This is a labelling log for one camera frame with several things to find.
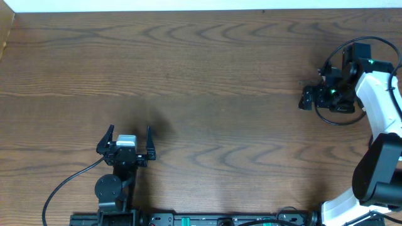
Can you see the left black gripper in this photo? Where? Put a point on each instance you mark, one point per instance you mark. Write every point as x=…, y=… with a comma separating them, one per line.
x=124, y=154

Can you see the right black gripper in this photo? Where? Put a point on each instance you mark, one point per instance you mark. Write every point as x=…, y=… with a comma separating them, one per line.
x=322, y=98

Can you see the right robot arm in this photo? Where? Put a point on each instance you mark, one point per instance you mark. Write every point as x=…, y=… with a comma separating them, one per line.
x=376, y=181

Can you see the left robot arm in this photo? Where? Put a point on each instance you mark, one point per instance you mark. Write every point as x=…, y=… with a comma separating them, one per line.
x=115, y=191

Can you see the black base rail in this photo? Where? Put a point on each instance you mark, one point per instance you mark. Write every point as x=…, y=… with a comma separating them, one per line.
x=226, y=219

